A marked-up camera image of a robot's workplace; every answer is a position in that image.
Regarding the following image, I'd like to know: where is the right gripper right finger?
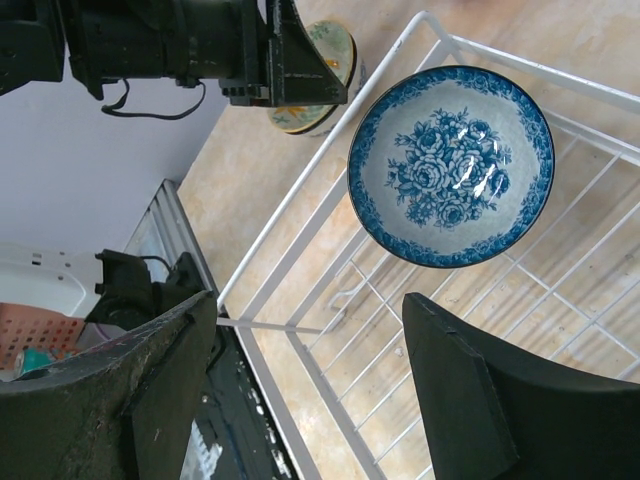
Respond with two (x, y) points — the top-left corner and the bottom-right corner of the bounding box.
(402, 293), (639, 479)

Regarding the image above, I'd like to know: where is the yellow floral bowl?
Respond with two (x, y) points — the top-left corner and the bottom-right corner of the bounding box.
(267, 20), (364, 137)

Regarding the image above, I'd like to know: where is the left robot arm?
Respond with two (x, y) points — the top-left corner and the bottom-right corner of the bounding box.
(1, 1), (348, 108)

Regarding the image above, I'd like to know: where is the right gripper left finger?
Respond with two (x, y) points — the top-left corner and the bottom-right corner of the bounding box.
(1, 291), (217, 479)

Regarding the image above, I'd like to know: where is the white wire dish rack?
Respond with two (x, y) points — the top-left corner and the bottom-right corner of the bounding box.
(225, 9), (639, 479)

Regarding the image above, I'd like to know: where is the blue white patterned bowl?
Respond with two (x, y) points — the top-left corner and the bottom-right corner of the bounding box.
(347, 65), (555, 269)

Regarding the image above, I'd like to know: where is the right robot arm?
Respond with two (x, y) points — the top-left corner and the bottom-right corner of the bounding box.
(1, 244), (639, 479)

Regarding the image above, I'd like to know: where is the aluminium frame rail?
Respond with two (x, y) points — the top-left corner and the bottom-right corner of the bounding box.
(124, 179), (218, 292)

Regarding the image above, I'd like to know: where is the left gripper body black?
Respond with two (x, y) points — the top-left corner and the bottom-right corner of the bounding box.
(217, 1), (280, 106)

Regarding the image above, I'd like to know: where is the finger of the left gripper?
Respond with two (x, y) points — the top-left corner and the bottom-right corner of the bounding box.
(272, 0), (348, 107)

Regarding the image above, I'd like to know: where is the orange perforated basket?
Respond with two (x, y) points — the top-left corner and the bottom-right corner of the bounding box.
(1, 303), (85, 371)

